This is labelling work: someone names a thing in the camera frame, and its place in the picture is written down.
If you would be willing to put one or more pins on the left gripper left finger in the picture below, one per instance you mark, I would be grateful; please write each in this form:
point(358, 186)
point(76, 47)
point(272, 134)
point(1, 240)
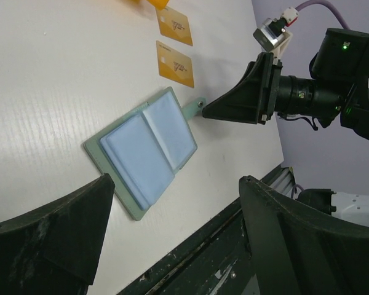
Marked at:
point(55, 249)

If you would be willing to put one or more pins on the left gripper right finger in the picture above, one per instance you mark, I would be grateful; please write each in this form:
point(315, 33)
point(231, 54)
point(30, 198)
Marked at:
point(297, 249)

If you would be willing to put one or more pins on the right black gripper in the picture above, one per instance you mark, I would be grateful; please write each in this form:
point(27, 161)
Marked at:
point(252, 100)

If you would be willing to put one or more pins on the gold credit card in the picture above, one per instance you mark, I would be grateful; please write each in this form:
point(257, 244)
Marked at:
point(174, 25)
point(174, 65)

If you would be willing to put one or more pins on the green leather card holder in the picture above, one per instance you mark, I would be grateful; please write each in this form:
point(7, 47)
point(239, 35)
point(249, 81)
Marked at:
point(144, 149)

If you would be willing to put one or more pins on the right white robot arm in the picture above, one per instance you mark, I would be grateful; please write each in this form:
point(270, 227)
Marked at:
point(338, 87)

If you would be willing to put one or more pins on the yellow plastic bin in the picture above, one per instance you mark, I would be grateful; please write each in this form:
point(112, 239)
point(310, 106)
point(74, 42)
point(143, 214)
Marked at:
point(158, 4)

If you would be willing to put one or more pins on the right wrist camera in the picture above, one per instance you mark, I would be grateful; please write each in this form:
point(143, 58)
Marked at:
point(273, 35)

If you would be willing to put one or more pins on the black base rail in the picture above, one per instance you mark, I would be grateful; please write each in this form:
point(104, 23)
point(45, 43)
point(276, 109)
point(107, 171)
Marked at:
point(216, 259)

